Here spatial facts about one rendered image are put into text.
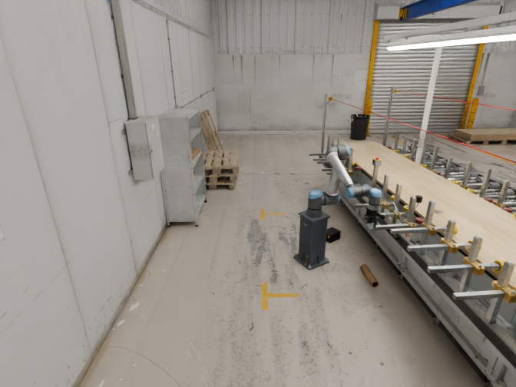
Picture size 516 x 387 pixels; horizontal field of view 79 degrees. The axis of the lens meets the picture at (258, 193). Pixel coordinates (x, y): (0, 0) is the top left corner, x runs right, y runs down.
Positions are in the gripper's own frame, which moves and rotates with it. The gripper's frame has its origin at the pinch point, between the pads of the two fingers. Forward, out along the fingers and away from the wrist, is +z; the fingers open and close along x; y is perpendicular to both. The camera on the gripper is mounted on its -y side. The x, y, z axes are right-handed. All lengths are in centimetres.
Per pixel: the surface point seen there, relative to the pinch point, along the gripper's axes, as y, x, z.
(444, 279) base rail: -33, 55, 13
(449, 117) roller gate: -582, -751, 31
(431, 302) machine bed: -55, 20, 66
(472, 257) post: -32, 73, -18
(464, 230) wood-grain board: -66, 22, -7
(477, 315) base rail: -30, 90, 13
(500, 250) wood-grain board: -72, 52, -7
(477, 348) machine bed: -58, 73, 63
